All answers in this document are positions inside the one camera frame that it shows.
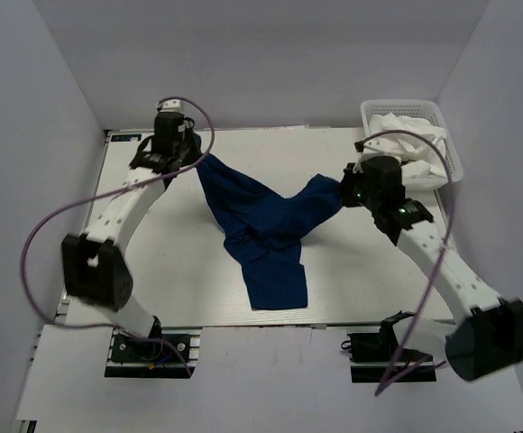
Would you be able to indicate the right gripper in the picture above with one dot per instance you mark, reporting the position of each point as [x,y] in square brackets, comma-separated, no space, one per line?
[349,178]

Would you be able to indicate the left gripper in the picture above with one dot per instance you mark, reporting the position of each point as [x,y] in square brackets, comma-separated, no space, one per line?
[195,153]

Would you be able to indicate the white plastic basket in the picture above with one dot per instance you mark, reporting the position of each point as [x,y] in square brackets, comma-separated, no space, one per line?
[416,135]

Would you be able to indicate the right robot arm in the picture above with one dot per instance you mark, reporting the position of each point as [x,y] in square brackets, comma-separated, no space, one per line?
[487,333]

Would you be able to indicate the blue table label sticker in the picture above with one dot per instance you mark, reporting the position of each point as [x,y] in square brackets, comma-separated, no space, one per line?
[125,138]

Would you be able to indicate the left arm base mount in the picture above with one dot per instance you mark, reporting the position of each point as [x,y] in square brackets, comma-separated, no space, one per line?
[128,359]

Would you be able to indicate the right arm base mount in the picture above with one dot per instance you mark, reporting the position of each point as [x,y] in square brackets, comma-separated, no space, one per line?
[369,357]

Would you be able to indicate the blue t shirt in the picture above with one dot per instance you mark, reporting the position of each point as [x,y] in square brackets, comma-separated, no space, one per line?
[263,230]

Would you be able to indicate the white t shirt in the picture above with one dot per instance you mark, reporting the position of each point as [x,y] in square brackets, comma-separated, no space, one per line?
[421,168]

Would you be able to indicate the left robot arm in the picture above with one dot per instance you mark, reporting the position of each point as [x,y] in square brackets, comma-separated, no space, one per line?
[94,268]

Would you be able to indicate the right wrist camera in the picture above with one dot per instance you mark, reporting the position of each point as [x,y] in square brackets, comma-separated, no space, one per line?
[363,149]

